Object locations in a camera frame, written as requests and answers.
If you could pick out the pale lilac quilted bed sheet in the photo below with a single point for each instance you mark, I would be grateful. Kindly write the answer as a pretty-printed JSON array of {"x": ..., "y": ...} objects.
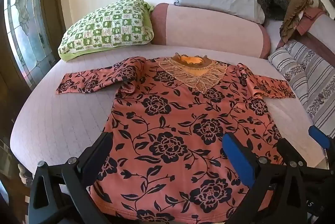
[{"x": 65, "y": 122}]

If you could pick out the stained glass window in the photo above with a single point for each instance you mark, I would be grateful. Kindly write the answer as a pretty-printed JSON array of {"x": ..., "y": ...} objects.
[{"x": 26, "y": 30}]

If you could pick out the orange floral long-sleeved shirt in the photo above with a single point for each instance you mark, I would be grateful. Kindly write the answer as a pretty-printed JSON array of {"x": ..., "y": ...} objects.
[{"x": 170, "y": 114}]

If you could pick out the dark furry cloth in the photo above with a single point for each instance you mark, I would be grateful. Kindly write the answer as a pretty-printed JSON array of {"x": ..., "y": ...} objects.
[{"x": 272, "y": 1}]

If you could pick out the grey striped floral blanket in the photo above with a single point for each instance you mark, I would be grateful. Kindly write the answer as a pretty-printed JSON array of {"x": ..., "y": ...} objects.
[{"x": 314, "y": 82}]

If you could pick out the brown ruffled garment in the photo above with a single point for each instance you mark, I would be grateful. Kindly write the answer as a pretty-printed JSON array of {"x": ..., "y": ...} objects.
[{"x": 293, "y": 14}]

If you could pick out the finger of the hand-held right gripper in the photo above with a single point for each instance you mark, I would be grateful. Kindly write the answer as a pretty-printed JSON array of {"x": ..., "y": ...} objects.
[
  {"x": 290, "y": 152},
  {"x": 318, "y": 136}
]

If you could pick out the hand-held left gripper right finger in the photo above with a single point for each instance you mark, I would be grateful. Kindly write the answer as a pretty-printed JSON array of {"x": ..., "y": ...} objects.
[{"x": 236, "y": 158}]

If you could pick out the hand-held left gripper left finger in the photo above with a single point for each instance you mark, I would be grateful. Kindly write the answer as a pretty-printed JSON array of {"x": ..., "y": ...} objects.
[{"x": 96, "y": 157}]

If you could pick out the green checked pillow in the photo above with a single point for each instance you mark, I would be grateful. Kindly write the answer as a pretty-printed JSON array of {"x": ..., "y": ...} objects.
[{"x": 104, "y": 28}]

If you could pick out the dusty red folded cloth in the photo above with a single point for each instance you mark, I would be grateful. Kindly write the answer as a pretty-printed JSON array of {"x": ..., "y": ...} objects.
[{"x": 311, "y": 21}]

